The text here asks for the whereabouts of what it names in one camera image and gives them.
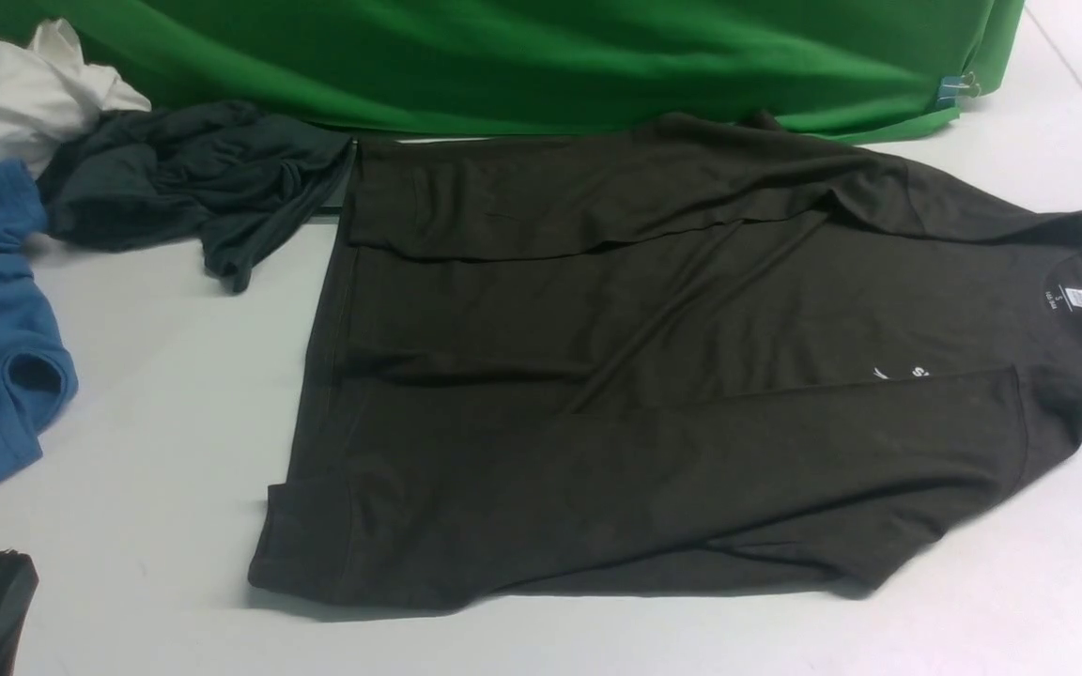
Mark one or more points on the green backdrop cloth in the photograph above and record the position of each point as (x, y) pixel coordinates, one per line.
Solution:
(852, 71)

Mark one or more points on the white crumpled cloth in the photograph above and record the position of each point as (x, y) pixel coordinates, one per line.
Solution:
(50, 94)

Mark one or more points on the dark gray long-sleeve shirt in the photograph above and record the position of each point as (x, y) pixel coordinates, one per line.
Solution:
(690, 358)

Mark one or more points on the blue binder clip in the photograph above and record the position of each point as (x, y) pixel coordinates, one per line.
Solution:
(953, 90)

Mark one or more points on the dark slate crumpled shirt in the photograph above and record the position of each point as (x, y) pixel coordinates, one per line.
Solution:
(236, 178)

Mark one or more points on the silver table cable hatch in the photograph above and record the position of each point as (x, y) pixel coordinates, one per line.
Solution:
(332, 205)

